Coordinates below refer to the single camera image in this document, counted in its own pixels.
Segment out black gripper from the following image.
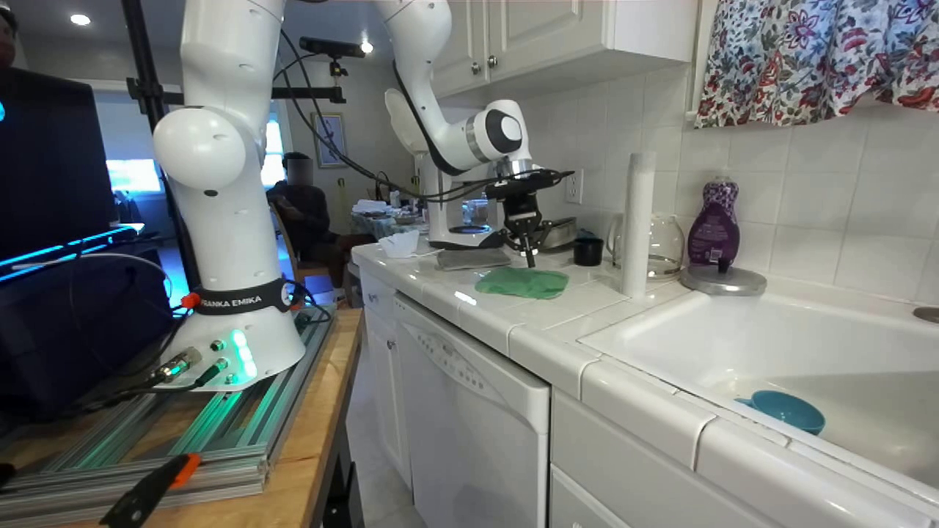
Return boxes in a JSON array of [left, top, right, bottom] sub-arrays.
[[496, 166, 566, 267]]

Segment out green and grey rag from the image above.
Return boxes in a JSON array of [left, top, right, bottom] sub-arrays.
[[475, 267, 569, 298]]

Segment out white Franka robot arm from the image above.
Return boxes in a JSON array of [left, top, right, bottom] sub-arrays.
[[152, 0, 563, 393]]

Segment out dark round pan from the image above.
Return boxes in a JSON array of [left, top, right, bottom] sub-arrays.
[[544, 217, 578, 252]]

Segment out black measuring cup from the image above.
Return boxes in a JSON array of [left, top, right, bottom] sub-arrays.
[[572, 235, 606, 267]]

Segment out white paper towel roll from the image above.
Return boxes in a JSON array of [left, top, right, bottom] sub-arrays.
[[622, 153, 656, 298]]

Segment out glass coffee carafe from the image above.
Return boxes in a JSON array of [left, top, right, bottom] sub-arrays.
[[648, 213, 685, 277]]

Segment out white dishwasher front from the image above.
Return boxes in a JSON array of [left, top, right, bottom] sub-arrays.
[[399, 301, 549, 528]]

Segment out purple soap bottle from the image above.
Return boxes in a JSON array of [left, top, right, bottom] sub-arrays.
[[687, 177, 739, 273]]

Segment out white lower cabinets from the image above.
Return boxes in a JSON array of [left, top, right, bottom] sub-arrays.
[[362, 252, 939, 528]]

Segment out white upper cabinet door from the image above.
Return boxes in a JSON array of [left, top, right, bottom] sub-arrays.
[[436, 0, 701, 97]]

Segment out seated person in background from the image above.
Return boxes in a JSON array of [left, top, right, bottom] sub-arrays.
[[268, 153, 353, 280]]

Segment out teal bowl in sink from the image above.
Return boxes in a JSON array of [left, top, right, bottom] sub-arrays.
[[745, 389, 824, 434]]

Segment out floral window curtain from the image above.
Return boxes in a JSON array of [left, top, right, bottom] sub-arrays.
[[695, 0, 939, 129]]

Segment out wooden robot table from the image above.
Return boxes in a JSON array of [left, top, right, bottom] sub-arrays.
[[0, 305, 367, 528]]

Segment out white kitchen sink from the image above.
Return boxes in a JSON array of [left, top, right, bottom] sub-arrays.
[[581, 292, 939, 487]]

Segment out black computer monitor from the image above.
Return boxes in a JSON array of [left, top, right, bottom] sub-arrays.
[[0, 67, 170, 421]]

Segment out person behind monitor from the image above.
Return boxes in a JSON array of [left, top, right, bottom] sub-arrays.
[[0, 4, 17, 67]]

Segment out black camera on stand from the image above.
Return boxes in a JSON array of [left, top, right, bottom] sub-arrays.
[[299, 37, 367, 75]]

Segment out black orange handled tool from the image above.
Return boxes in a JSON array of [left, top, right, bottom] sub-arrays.
[[100, 452, 202, 528]]

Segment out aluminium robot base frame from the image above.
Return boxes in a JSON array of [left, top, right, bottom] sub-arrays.
[[0, 317, 331, 528]]

